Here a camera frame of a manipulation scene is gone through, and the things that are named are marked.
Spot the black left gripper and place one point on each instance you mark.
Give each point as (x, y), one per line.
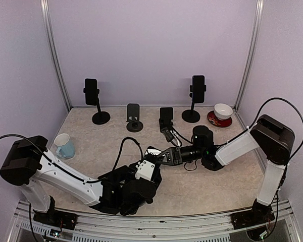
(131, 170)

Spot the black smartphone silver edge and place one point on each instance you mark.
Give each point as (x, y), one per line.
(151, 154)

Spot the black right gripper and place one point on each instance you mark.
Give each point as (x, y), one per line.
(175, 154)

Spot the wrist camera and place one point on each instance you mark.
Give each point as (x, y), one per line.
(171, 136)
(144, 170)

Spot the black round-base pole stand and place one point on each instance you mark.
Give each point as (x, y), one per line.
(191, 116)

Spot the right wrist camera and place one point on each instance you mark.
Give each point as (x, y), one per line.
(171, 136)

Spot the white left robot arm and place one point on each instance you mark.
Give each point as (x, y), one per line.
(120, 191)

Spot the black folding phone stand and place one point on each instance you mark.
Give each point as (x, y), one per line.
(166, 116)

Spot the light blue mug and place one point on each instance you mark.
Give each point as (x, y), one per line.
(65, 148)

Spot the red round saucer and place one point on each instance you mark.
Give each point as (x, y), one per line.
(217, 122)

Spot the brown-base plate phone stand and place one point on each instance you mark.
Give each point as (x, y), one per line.
(134, 124)

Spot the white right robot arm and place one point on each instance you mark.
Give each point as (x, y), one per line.
(267, 136)

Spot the white ceramic bowl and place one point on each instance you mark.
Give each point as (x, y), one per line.
(223, 111)

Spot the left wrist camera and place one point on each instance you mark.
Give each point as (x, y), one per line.
(144, 170)

